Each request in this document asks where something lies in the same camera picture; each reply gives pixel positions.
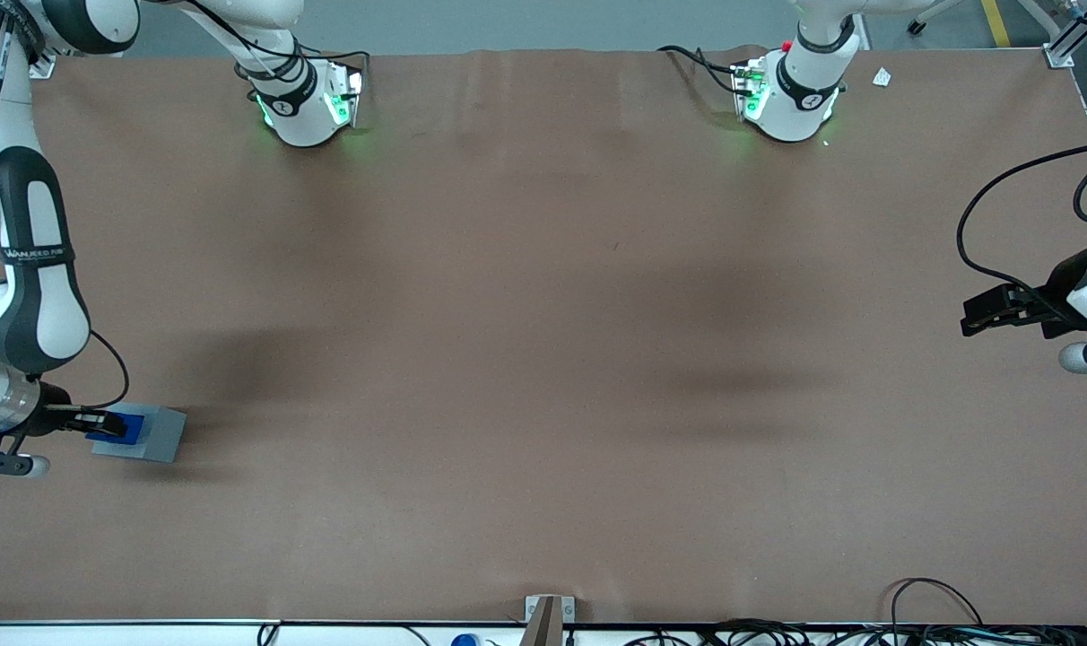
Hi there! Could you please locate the black right base cable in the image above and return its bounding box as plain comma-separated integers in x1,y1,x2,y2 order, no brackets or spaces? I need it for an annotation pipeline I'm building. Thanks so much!
185,0,371,91

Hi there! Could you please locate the black left base cable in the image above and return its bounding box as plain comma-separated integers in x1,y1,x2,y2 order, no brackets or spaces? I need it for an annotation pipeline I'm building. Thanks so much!
657,44,755,98

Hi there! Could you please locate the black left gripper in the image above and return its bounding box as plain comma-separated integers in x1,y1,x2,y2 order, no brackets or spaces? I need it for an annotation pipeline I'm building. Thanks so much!
960,244,1087,342

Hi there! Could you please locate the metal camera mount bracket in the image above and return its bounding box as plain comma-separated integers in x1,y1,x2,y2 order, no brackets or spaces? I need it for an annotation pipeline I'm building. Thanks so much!
518,594,577,646

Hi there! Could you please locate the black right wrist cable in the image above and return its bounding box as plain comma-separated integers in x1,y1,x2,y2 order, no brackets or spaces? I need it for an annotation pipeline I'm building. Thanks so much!
32,329,132,410

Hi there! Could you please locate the tangled black cable bundle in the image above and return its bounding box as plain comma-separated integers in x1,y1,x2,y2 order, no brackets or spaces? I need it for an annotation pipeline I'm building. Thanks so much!
622,617,1087,646

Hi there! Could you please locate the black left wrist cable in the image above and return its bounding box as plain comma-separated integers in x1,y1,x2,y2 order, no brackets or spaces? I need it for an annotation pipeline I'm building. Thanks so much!
955,139,1087,310

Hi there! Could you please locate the blue plastic part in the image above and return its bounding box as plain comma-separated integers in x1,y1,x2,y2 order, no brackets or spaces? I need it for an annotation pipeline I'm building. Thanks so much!
85,412,147,446

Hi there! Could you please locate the black looped cable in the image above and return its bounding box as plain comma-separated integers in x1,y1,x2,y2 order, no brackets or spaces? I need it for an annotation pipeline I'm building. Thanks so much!
888,577,986,627

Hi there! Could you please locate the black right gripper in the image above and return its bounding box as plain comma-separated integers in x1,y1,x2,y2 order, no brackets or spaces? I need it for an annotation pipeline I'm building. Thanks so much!
16,383,129,441

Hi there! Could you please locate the black base cable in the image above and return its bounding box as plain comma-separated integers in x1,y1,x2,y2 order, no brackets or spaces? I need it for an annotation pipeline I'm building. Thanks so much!
185,0,371,91
657,44,755,98

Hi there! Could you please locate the gray square base block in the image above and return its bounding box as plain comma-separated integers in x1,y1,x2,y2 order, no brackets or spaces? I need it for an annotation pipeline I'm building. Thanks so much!
90,403,188,465

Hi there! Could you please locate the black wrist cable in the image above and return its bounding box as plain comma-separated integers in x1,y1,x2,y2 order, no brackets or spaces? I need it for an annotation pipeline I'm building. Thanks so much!
955,139,1087,310
32,329,132,410

